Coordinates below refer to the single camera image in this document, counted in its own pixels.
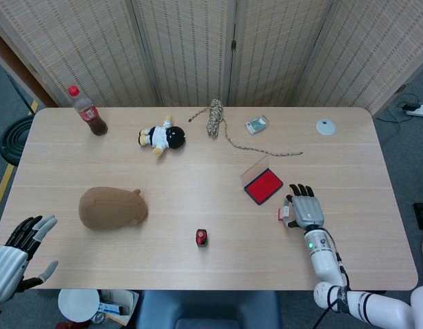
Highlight white round disc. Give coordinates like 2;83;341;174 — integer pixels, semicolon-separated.
315;119;337;136

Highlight red ink stamp pad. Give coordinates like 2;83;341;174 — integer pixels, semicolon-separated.
240;156;284;206

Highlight open cardboard box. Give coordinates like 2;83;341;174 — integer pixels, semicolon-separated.
90;290;140;326

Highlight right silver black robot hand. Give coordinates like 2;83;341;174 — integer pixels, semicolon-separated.
282;183;326;230

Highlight brown capybara plush toy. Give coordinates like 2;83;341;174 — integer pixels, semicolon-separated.
78;186;149;231

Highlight white power strip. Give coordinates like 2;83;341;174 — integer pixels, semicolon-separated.
404;104;423;119

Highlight black-headed plush doll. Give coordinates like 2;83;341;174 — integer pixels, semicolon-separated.
138;115;187;158

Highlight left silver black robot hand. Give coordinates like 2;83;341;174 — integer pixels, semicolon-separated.
0;215;60;309

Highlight black coiled hose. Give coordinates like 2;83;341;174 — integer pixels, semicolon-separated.
0;115;36;167

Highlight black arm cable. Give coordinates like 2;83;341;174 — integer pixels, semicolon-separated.
313;228;352;329

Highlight small green white packet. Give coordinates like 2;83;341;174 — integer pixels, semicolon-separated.
245;115;269;136

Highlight cola bottle red cap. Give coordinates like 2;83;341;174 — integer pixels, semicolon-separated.
67;85;108;136

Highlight black floor cable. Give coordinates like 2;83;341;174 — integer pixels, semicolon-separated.
374;93;421;121

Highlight woven folding screen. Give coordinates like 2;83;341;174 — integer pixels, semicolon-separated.
0;0;423;116

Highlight speckled rope bundle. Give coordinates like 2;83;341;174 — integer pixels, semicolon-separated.
188;98;304;158

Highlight red white stamp block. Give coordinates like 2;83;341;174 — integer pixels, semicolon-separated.
275;205;291;223

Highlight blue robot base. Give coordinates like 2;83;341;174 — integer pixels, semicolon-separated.
134;290;282;329

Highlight white round bucket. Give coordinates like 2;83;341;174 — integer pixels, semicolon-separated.
58;289;100;323

